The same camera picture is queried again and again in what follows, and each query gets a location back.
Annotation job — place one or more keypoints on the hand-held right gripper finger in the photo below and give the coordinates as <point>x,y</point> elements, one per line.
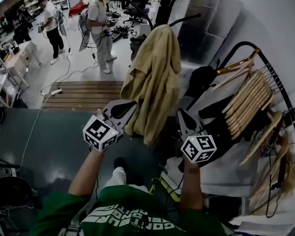
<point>189,124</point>

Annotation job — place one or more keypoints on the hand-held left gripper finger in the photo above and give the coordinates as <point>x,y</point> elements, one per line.
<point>120,122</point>

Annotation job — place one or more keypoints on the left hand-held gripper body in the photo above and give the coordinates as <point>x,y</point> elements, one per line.
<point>100,136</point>

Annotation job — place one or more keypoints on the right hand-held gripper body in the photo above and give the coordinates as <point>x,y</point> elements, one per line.
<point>199,149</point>

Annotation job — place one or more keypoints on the beige clothes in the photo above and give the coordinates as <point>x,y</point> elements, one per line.
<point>155,77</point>

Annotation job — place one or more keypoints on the black coat stand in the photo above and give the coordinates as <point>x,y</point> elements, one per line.
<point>166,6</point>

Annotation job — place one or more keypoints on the person's left forearm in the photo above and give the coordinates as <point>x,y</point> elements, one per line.
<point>86,173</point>

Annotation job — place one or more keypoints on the person's right forearm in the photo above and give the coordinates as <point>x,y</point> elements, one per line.
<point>190,188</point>

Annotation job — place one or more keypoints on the light wooden single hanger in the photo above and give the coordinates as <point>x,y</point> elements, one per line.
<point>263,141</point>

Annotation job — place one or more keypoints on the person's black shoe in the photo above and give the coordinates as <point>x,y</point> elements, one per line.
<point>120,162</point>

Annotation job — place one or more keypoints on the white fabric sheet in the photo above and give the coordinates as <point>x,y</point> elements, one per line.
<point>223,181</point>

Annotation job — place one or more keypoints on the wooden slatted floor mat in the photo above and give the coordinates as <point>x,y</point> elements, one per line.
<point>88,95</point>

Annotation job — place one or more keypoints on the person's white trouser leg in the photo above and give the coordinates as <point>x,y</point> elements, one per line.
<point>118,177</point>

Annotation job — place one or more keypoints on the black cap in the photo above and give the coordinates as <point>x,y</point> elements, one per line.
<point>201,80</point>

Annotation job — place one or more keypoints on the white power strip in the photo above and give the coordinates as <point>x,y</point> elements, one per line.
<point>56,91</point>

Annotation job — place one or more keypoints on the row of wooden hangers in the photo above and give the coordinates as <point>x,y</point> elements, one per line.
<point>250,99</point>

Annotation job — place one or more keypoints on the person's green printed shirt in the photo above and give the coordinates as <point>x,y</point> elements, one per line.
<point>127,198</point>

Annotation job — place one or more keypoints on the white plastic-wrapped cabinet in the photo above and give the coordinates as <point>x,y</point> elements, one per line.
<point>211,33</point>

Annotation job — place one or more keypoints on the black round chair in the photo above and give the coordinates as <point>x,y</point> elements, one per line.
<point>9,193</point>

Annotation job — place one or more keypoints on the black office chair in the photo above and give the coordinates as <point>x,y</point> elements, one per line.
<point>137,11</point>

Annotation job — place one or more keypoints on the red cloth table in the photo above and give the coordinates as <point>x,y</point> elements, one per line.
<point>75,8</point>

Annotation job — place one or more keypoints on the black garment rail rack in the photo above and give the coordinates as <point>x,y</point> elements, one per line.
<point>236,45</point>

